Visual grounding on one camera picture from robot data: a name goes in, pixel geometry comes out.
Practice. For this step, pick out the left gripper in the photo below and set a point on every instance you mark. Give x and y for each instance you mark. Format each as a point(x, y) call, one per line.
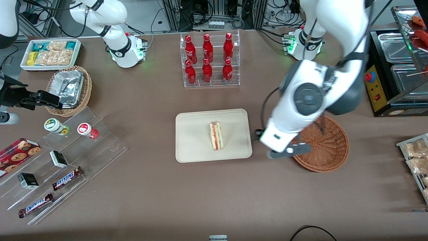
point(257, 135)

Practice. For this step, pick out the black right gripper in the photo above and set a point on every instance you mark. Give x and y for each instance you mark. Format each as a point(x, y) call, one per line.
point(12, 94)

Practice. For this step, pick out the triangular sandwich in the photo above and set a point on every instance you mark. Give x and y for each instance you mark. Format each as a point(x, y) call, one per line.
point(216, 137)

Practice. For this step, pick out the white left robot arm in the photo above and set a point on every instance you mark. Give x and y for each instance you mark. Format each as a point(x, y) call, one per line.
point(307, 97)

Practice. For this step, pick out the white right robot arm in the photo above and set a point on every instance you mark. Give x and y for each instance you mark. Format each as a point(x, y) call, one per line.
point(117, 50)

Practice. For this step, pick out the light tan wicker basket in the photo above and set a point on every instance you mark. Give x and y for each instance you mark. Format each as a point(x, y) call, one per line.
point(88, 90)

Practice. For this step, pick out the beige plastic tray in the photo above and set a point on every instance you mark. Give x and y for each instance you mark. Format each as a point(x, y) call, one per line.
point(194, 135)

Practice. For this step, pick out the round brown wicker basket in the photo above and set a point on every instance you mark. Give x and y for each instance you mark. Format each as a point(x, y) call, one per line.
point(329, 150)

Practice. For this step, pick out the green lid white jar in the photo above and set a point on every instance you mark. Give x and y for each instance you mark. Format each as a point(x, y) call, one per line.
point(53, 125)

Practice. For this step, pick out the aluminium foil container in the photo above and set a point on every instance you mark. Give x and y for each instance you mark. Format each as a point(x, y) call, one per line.
point(67, 87)

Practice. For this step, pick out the yellow snack packet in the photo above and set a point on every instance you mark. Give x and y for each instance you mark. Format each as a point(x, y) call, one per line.
point(31, 58)

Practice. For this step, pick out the large clear snack bag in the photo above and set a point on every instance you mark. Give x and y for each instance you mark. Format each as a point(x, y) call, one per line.
point(53, 57)

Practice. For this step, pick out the red lid white jar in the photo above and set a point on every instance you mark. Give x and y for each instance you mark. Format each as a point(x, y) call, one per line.
point(85, 129)

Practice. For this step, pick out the teal snack packet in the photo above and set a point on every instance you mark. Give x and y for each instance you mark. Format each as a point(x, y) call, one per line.
point(39, 46)

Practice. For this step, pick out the small clear snack bag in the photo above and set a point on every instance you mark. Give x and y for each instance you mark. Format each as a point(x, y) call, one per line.
point(57, 45)

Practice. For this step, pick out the red cookie box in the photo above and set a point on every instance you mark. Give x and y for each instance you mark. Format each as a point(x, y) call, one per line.
point(16, 155)

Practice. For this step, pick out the small black box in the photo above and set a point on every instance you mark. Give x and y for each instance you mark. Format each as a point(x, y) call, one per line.
point(28, 180)
point(58, 159)

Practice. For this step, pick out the white plastic snack bin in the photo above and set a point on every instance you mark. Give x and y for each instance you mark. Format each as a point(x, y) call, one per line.
point(77, 50)

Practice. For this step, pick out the clear acrylic bottle rack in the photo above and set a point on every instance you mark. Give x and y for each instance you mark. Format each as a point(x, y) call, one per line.
point(215, 85)

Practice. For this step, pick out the red cola bottle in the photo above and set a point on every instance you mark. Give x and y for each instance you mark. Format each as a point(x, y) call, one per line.
point(190, 73)
point(228, 47)
point(207, 72)
point(190, 48)
point(207, 48)
point(227, 72)

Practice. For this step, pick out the clear acrylic stepped display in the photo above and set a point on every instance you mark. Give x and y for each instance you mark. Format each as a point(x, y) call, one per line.
point(107, 147)

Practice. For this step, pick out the Snickers chocolate bar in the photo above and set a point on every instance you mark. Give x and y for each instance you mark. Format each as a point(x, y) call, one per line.
point(67, 178)
point(36, 205)

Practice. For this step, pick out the white power strip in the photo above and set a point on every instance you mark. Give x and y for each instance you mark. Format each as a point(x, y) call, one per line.
point(216, 24)

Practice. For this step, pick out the black food warmer machine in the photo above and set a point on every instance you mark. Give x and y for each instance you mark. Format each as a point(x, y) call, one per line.
point(376, 97)

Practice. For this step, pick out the clear bag of snacks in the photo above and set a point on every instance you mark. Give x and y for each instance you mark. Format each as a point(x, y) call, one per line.
point(418, 165)
point(416, 149)

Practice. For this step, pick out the steel food pan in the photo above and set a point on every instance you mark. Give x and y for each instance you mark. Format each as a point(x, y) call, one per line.
point(396, 47)
point(408, 80)

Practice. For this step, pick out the red grilled sausage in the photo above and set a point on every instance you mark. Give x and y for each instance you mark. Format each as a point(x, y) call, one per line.
point(420, 21)
point(422, 35)

